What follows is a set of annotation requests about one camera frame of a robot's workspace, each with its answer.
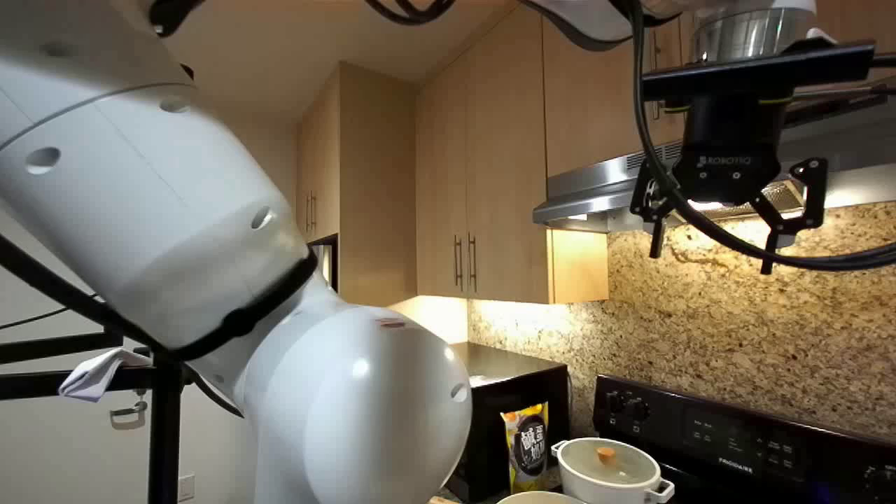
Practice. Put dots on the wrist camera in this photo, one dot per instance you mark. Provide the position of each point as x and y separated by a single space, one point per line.
756 70

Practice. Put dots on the black stove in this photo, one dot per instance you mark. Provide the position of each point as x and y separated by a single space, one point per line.
735 441

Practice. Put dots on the stove knob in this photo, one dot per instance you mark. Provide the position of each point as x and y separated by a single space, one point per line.
880 479
617 402
638 409

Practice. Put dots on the stainless steel range hood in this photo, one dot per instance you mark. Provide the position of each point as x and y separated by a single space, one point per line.
595 189

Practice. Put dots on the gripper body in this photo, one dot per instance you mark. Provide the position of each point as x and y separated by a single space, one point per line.
728 140

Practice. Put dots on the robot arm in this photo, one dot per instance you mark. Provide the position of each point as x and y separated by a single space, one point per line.
175 231

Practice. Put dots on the black metal frame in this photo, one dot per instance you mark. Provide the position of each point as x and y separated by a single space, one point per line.
164 434

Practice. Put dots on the white pot lid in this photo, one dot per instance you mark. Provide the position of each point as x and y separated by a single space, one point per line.
609 462

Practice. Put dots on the tall wooden cabinet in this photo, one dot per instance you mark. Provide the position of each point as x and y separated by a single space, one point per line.
371 189

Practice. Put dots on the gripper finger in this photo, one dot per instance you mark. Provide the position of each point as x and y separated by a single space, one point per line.
815 196
647 199

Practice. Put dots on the black microwave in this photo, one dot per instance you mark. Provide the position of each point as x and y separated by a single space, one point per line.
490 392

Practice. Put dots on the wooden wall cabinet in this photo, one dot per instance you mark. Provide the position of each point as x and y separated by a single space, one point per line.
490 175

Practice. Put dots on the yellow snack bag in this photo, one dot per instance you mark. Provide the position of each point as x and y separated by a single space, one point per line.
526 448

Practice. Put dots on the white pot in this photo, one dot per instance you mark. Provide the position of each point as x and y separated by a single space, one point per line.
609 483

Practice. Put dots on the white bowl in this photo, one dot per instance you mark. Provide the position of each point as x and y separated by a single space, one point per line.
539 498

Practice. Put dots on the white crumpled cloth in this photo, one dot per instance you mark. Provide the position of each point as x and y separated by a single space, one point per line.
94 374

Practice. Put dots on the white wall socket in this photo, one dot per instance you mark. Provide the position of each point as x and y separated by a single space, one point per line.
186 488

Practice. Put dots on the wooden cabinet above hood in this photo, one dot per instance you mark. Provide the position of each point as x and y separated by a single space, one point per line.
588 98

